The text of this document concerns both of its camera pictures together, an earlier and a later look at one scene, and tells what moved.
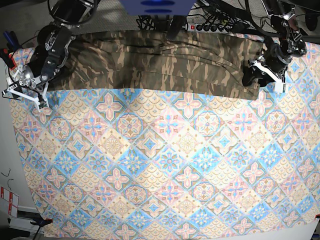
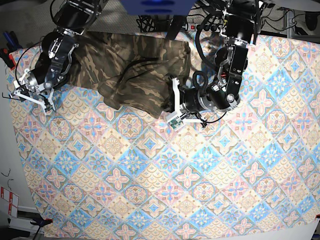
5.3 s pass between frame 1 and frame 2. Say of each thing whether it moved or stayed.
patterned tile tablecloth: stayed
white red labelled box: stayed
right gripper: moved
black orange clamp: stayed
